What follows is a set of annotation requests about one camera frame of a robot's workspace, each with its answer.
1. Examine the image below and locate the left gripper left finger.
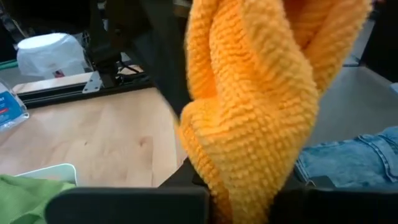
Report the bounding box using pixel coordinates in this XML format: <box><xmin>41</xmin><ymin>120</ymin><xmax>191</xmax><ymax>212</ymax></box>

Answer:
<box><xmin>157</xmin><ymin>157</ymin><xmax>209</xmax><ymax>189</ymax></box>

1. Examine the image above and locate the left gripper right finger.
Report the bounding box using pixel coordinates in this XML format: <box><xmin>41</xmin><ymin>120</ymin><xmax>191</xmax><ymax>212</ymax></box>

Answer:
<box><xmin>287</xmin><ymin>167</ymin><xmax>338</xmax><ymax>190</ymax></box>

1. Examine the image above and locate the orange microfiber towel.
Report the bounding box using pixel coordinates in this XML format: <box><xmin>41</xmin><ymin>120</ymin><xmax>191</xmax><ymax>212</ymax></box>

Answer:
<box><xmin>177</xmin><ymin>0</ymin><xmax>374</xmax><ymax>224</ymax></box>

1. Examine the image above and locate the green microfiber towel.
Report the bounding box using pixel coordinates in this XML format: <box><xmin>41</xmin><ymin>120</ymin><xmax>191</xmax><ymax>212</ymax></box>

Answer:
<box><xmin>0</xmin><ymin>174</ymin><xmax>77</xmax><ymax>224</ymax></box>

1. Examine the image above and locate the person's leg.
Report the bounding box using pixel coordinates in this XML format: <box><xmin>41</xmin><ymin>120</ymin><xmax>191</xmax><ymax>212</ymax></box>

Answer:
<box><xmin>294</xmin><ymin>126</ymin><xmax>398</xmax><ymax>190</ymax></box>

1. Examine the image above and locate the white plastic bin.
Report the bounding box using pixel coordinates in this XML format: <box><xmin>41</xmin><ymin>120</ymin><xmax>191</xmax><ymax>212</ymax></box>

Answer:
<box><xmin>14</xmin><ymin>163</ymin><xmax>78</xmax><ymax>187</ymax></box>

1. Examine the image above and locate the white plastic bag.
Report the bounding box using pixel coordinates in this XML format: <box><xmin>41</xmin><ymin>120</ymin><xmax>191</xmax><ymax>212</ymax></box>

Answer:
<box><xmin>16</xmin><ymin>32</ymin><xmax>91</xmax><ymax>79</ymax></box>

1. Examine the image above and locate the glass cleaner spray bottle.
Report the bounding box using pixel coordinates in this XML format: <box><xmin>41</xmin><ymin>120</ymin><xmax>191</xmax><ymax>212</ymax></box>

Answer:
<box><xmin>0</xmin><ymin>77</ymin><xmax>30</xmax><ymax>132</ymax></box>

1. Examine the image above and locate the silver corner bracket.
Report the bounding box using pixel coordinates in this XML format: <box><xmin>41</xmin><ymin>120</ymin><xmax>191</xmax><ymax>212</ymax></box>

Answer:
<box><xmin>81</xmin><ymin>71</ymin><xmax>103</xmax><ymax>94</ymax></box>

